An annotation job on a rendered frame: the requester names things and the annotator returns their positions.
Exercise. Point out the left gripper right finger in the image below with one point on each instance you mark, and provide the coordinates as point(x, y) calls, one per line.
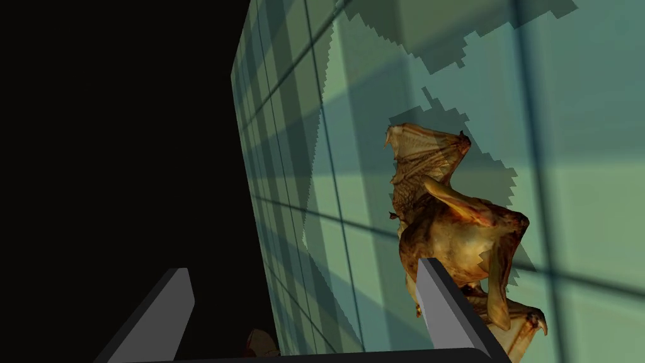
point(448, 312)

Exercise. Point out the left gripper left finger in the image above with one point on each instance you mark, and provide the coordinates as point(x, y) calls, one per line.
point(153, 318)

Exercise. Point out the brown winged creature figurine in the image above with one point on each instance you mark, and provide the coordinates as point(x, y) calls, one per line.
point(453, 237)

